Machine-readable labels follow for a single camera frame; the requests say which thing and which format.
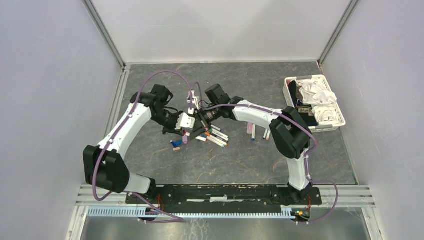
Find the white marker red tip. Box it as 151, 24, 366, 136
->
210, 128, 229, 142

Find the grey slotted cable duct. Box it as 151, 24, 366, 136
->
86, 206, 294, 220

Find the white marker orange tip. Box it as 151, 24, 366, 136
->
204, 132, 228, 148

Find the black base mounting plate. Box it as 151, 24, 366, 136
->
143, 184, 323, 214

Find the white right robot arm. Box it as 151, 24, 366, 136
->
195, 84, 317, 204

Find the black printed t-shirt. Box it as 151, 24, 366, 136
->
288, 80, 314, 117

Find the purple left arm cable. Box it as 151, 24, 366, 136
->
92, 69, 196, 223

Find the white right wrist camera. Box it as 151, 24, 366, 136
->
186, 90, 201, 110

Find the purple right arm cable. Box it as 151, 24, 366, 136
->
192, 81, 339, 225

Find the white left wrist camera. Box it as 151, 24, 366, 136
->
175, 108, 196, 131

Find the white acrylic marker peach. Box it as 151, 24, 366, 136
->
262, 129, 269, 140

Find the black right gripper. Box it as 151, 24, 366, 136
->
190, 103, 222, 140

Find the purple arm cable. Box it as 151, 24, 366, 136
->
92, 69, 196, 223
192, 81, 339, 225

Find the small blue white cap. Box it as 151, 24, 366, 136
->
170, 141, 178, 148

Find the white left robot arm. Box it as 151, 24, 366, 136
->
83, 84, 183, 204

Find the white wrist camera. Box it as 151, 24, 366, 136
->
186, 90, 201, 110
175, 108, 196, 131

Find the white perforated plastic basket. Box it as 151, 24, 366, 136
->
282, 74, 346, 133

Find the white crumpled cloth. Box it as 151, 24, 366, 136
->
296, 77, 339, 125

